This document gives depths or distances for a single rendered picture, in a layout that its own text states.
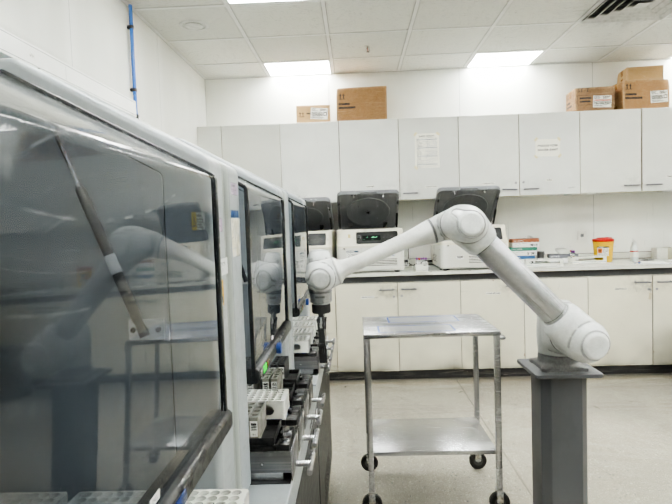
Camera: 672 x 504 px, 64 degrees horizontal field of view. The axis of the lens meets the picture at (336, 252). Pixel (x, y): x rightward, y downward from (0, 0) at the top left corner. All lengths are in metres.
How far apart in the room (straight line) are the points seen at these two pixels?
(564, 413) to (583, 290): 2.51
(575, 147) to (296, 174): 2.40
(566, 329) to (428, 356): 2.57
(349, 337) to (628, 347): 2.27
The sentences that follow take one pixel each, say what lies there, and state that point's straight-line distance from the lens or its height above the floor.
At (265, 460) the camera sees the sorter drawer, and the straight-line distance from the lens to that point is 1.31.
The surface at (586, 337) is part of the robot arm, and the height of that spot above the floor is 0.89.
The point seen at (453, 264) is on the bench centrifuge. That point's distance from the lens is 4.48.
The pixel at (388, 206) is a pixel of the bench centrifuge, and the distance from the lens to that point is 4.71.
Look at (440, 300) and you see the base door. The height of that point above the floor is 0.66.
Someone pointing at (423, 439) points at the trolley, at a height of 0.28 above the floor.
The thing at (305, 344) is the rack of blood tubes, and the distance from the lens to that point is 2.11.
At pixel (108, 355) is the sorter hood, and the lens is 0.56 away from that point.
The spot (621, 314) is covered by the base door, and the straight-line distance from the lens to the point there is 4.95.
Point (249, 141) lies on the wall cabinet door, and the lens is 4.82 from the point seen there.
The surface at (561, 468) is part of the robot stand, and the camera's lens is 2.46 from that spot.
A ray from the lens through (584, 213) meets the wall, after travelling 5.45.
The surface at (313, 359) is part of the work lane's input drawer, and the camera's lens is 2.11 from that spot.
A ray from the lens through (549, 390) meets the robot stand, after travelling 2.35.
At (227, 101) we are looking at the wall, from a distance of 5.28.
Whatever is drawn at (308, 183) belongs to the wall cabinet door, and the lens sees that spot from 4.71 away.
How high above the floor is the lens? 1.31
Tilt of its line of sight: 3 degrees down
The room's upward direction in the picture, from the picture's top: 2 degrees counter-clockwise
